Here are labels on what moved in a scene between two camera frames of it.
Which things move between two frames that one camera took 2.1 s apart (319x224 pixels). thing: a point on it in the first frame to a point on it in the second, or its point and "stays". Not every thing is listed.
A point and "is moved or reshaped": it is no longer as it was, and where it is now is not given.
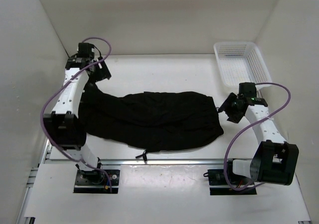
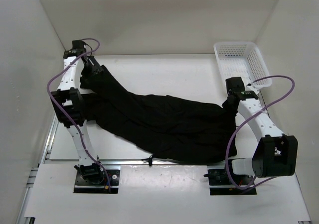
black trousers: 148,121 is moved or reshaped
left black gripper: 103,73 to 96,69
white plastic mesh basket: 241,62 stays
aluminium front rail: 206,161 stays
